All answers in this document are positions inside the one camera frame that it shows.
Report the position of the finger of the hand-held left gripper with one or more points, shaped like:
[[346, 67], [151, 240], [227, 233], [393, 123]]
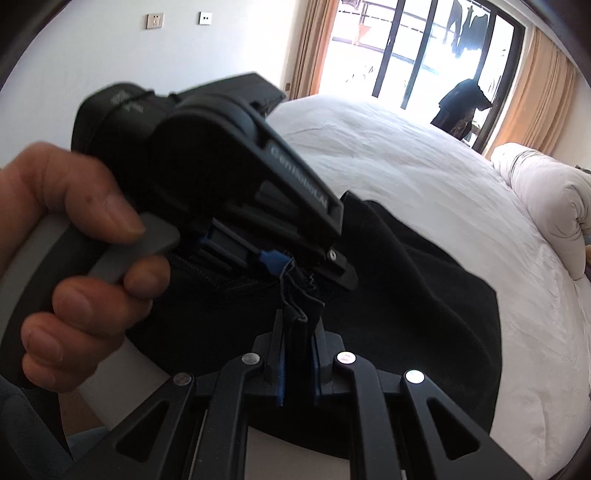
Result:
[[334, 267], [270, 263]]

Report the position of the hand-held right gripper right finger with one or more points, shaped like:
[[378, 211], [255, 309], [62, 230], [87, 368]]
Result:
[[316, 374]]

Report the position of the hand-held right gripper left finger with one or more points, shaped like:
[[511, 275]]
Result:
[[280, 378]]

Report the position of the black denim pants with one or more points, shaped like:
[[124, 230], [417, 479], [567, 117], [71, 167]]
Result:
[[415, 323]]

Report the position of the person's left hand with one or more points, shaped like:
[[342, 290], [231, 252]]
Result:
[[83, 184]]

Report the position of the bed with white sheet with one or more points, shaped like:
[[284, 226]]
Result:
[[415, 152]]

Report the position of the beige curtain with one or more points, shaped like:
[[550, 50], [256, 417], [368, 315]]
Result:
[[531, 97], [314, 46]]

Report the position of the orange hanging cloth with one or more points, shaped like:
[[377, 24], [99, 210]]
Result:
[[362, 32]]

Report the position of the dark clothing on rack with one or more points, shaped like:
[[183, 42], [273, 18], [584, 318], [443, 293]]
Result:
[[461, 108]]

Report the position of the glass sliding door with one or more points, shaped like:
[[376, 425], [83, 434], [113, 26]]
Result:
[[415, 55]]

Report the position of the rolled white duvet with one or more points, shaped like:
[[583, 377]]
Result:
[[545, 194]]

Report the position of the person's dark clothing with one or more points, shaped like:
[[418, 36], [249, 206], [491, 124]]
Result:
[[27, 438]]

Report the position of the dark hanging laundry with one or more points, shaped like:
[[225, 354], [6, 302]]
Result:
[[468, 23]]

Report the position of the white wall socket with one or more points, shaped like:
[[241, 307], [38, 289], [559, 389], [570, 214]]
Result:
[[155, 21]]

